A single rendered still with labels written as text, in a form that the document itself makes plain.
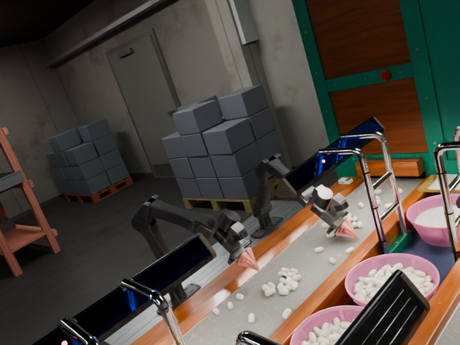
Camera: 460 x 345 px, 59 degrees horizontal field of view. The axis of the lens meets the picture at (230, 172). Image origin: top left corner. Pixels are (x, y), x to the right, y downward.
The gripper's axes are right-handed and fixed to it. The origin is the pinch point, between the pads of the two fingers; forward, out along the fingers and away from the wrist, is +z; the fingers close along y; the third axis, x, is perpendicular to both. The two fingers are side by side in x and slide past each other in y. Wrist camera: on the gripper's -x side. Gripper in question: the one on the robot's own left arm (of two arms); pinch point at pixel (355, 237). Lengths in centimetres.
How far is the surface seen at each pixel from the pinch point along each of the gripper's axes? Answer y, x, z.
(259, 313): -47.4, 6.8, -5.1
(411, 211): 22.1, -7.3, 8.7
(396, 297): -65, -60, 19
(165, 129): 213, 284, -343
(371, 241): -2.8, -5.7, 5.7
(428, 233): 11.5, -12.4, 17.8
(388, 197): 36.4, 4.6, -2.8
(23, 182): -5, 259, -332
